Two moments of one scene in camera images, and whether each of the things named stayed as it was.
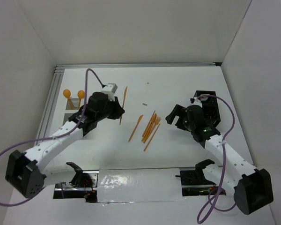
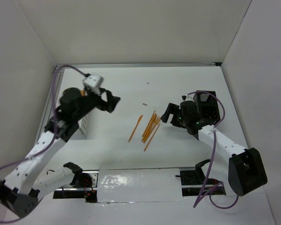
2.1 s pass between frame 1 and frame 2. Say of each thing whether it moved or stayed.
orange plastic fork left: stayed
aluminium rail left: stayed
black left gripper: moved
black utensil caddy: stayed
